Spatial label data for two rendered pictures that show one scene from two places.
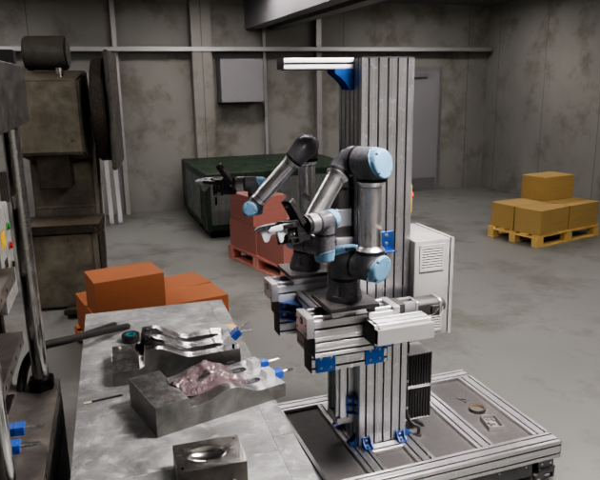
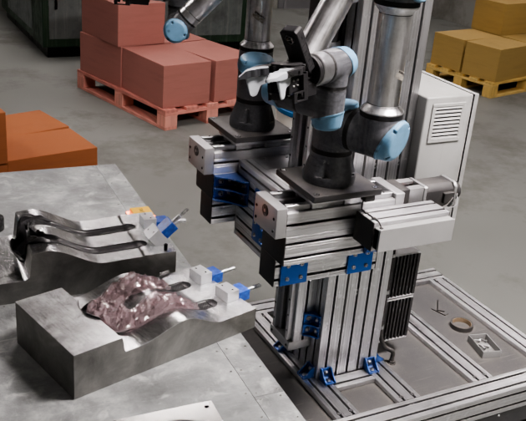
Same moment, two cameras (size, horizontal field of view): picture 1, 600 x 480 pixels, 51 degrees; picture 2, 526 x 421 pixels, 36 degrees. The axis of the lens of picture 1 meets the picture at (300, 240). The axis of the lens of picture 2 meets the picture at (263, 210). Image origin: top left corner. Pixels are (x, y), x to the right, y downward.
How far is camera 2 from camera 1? 0.57 m
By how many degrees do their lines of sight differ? 14
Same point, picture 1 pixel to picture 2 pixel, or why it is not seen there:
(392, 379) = (370, 290)
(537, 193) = (493, 25)
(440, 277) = (452, 151)
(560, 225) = (519, 69)
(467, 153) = not seen: outside the picture
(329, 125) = not seen: outside the picture
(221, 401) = (168, 340)
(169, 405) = (93, 350)
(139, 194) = not seen: outside the picture
